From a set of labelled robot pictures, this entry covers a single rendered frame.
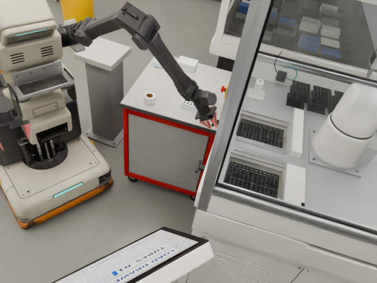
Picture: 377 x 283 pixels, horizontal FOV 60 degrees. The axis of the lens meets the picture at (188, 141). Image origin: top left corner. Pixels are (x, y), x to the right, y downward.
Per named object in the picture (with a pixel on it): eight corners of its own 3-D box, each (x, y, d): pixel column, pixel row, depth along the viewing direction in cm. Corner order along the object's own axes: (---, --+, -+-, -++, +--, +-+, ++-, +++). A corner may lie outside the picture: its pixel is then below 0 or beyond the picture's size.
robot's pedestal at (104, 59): (83, 136, 267) (70, 54, 213) (102, 114, 288) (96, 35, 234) (115, 148, 262) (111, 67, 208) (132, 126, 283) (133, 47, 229)
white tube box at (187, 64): (175, 68, 217) (176, 61, 213) (179, 62, 223) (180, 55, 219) (193, 73, 215) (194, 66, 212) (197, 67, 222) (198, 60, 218)
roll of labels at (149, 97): (143, 104, 187) (143, 99, 184) (143, 96, 192) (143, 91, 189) (155, 105, 187) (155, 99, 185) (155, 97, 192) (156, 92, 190)
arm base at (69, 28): (83, 22, 153) (58, 27, 147) (88, 18, 147) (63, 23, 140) (89, 41, 156) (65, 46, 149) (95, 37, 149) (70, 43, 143)
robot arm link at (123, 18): (132, -7, 109) (117, 16, 107) (160, 22, 117) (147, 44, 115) (82, 18, 144) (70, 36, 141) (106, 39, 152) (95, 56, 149)
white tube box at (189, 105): (180, 108, 189) (181, 103, 186) (185, 99, 195) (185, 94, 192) (201, 114, 187) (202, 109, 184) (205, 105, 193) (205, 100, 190)
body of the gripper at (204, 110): (214, 116, 152) (207, 104, 148) (196, 121, 157) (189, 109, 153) (217, 108, 156) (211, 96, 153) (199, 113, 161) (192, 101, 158)
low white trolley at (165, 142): (122, 183, 239) (120, 103, 185) (151, 129, 282) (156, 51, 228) (197, 207, 233) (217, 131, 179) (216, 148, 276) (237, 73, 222)
